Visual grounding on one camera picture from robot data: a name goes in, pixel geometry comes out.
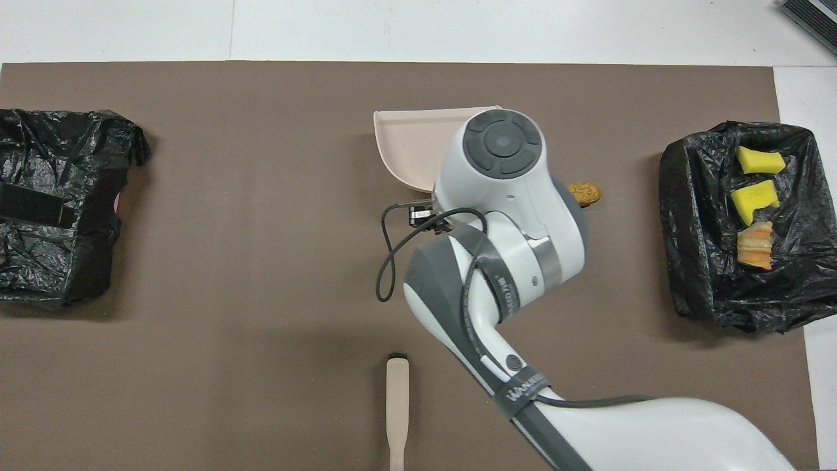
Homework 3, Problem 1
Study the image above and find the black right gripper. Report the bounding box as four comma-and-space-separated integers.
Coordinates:
407, 203, 458, 233

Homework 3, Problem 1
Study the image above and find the bread chunk with tan crust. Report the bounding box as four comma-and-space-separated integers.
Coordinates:
736, 221, 774, 271

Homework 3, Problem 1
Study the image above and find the bin lined with black bag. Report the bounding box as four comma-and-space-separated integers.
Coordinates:
0, 108, 152, 308
658, 120, 837, 334

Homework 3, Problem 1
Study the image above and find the round brown bun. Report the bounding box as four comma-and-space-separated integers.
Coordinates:
568, 182, 602, 208

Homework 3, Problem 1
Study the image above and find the yellow sponge piece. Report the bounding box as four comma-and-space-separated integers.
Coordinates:
736, 145, 786, 175
730, 179, 781, 227

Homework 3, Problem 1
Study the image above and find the beige hand brush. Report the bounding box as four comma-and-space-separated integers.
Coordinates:
385, 353, 411, 471

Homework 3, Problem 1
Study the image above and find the beige plastic dustpan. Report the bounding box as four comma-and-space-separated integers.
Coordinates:
373, 105, 504, 194

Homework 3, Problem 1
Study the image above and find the dark grey ribbed panel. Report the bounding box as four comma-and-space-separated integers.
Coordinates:
780, 0, 837, 56

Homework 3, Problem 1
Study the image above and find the brown table mat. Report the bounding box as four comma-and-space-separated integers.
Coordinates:
0, 61, 819, 471

